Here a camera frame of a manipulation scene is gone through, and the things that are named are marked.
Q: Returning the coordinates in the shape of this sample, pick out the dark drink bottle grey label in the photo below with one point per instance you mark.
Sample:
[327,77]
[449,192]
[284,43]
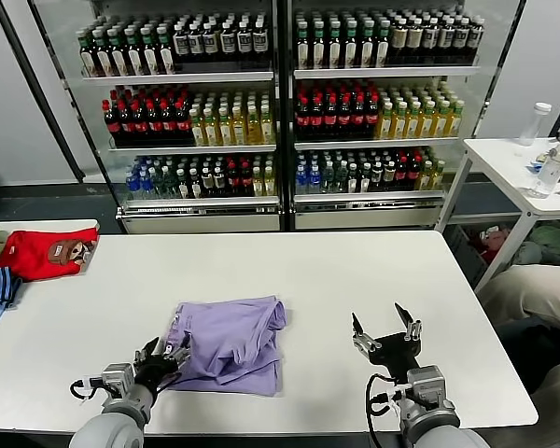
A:
[261,43]
[244,44]
[196,45]
[181,46]
[210,45]
[228,44]

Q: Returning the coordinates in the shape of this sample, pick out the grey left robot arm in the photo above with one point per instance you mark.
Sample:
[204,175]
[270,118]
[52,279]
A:
[107,429]

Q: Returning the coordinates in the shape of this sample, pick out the red shirt bear print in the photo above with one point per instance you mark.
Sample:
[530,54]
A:
[29,259]

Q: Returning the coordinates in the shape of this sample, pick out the green garment pile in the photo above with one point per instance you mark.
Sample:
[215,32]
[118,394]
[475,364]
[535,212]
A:
[556,243]

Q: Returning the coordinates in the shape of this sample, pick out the dark tea bottle green cap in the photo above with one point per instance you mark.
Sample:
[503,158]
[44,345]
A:
[151,57]
[167,56]
[120,59]
[135,57]
[382,47]
[104,59]
[334,49]
[318,49]
[367,48]
[303,49]
[351,48]
[88,59]

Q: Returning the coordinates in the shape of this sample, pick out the black storage crate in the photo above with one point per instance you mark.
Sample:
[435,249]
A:
[463,255]

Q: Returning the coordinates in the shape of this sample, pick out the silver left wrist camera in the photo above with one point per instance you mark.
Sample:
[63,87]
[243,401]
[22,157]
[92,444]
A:
[119,379]

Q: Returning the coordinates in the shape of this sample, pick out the clear bottle green label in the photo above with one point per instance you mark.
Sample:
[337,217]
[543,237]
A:
[159,186]
[171,185]
[328,180]
[341,180]

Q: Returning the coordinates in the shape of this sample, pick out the dark drink bottle beige label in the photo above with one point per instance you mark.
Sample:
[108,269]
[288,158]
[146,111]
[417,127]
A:
[461,40]
[430,41]
[399,42]
[415,42]
[476,40]
[446,41]

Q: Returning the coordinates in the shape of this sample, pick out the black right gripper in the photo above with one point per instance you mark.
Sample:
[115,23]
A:
[396,354]

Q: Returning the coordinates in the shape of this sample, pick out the cola bottle red cap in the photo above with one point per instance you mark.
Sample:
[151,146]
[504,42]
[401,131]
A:
[233,181]
[247,181]
[316,120]
[344,119]
[169,124]
[414,174]
[155,125]
[126,126]
[401,175]
[141,125]
[330,120]
[358,119]
[372,118]
[303,121]
[183,124]
[112,126]

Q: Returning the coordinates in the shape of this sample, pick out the yellow tea bottle green cap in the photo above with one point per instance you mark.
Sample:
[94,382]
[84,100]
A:
[415,123]
[442,122]
[198,131]
[386,124]
[226,130]
[259,183]
[212,130]
[253,129]
[439,177]
[429,122]
[270,183]
[401,123]
[455,121]
[239,130]
[266,129]
[427,177]

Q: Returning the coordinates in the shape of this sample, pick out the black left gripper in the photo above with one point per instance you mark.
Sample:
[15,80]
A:
[156,371]

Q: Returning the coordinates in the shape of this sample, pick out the red garment pile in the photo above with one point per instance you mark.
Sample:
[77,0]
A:
[493,243]

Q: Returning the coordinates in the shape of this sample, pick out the clear bottle white cap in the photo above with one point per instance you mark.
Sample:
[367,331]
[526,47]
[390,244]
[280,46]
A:
[533,126]

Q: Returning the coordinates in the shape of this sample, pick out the water bottle blue label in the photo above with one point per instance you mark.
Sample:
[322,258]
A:
[146,186]
[302,181]
[133,187]
[315,181]

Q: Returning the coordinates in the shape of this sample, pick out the open beverage display cooler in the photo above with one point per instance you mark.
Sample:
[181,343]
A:
[192,222]
[365,219]

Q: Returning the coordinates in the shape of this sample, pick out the white side table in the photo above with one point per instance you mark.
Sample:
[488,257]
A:
[500,159]

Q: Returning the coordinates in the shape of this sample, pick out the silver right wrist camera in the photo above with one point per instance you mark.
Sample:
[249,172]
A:
[427,385]

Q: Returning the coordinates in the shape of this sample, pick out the small dark bottle white label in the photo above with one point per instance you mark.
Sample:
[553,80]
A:
[377,178]
[184,186]
[207,184]
[353,180]
[196,185]
[365,179]
[219,183]
[389,177]

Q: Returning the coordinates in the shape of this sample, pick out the purple shirt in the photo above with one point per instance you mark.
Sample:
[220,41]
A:
[233,336]

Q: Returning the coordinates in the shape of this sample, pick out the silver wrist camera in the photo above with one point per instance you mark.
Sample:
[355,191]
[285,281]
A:
[119,379]
[427,385]

